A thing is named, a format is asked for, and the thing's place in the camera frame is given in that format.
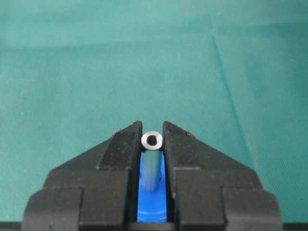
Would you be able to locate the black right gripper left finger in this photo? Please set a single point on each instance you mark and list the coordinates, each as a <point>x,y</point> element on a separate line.
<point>95,191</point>

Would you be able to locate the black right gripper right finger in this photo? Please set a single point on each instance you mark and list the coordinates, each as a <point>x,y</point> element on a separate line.
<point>211,191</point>

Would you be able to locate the small metal shaft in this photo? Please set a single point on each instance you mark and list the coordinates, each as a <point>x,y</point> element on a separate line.
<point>151,160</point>

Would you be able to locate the blue plastic gear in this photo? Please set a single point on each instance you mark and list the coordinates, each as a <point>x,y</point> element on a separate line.
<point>152,205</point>

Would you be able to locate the green cloth mat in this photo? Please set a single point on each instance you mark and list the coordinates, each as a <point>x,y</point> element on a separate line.
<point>234,73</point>

